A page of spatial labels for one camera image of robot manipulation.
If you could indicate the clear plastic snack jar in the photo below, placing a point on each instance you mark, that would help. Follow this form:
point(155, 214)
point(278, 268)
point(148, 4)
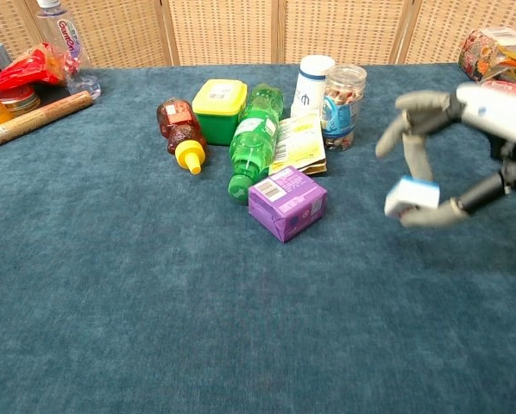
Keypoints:
point(342, 108)

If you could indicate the green box with yellow lid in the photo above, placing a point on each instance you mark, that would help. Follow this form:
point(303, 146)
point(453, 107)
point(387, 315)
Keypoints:
point(217, 114)

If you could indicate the brown honey squeeze bottle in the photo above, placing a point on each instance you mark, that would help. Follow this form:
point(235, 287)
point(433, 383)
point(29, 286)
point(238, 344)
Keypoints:
point(180, 127)

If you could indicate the white blue mahjong tile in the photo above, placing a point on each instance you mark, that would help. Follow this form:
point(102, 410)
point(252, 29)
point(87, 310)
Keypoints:
point(413, 196)

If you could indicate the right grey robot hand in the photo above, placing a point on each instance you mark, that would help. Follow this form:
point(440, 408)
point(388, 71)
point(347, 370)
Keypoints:
point(491, 112)

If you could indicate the teal velvet tablecloth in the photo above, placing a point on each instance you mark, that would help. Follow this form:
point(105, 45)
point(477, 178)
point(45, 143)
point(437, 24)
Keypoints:
point(154, 302)

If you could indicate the wooden rolling pin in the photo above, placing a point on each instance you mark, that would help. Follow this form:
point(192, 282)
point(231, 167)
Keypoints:
point(33, 118)

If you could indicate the colourful snack bag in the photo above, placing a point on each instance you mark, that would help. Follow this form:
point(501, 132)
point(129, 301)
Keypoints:
point(495, 54)

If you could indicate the yellow white foil sachet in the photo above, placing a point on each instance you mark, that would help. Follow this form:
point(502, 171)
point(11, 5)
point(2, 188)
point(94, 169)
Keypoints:
point(299, 144)

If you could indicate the white cylindrical bottle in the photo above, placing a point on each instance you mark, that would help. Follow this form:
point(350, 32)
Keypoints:
point(307, 88)

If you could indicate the woven rattan folding screen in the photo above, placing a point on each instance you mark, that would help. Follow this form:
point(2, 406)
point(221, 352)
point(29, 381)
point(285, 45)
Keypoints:
point(241, 30)

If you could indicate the purple wrapped box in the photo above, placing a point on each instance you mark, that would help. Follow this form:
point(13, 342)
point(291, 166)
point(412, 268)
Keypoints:
point(284, 202)

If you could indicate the green plastic soda bottle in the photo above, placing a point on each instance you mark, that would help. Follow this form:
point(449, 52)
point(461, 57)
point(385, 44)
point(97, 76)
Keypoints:
point(253, 138)

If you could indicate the clear water bottle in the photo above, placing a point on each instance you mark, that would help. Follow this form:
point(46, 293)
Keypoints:
point(66, 43)

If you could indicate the round metal tin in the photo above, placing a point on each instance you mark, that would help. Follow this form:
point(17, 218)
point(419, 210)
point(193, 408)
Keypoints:
point(18, 99)

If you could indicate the red plastic snack bag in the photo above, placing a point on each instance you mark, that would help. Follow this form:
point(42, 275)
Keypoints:
point(29, 71)

